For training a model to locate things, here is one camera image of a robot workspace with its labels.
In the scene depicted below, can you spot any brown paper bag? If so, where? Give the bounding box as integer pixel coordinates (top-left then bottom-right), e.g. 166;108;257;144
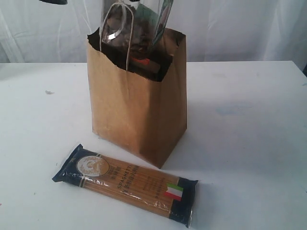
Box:
86;0;188;169

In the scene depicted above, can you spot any brown kraft pouch orange label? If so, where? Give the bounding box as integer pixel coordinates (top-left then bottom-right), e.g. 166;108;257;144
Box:
130;57;161;75

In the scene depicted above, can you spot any glass jar gold lid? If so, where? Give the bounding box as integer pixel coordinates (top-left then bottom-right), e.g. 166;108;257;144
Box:
99;0;173;59

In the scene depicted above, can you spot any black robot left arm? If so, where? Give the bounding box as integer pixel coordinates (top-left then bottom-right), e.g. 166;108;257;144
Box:
40;0;68;5

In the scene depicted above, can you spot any spaghetti packet dark blue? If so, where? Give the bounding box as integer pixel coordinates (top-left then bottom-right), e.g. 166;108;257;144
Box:
52;145;198;228

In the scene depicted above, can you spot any small white paper scrap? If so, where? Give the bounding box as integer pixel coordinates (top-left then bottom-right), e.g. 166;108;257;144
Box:
45;90;54;95

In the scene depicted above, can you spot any white curtain backdrop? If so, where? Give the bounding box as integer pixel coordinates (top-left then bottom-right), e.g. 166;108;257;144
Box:
0;0;307;69

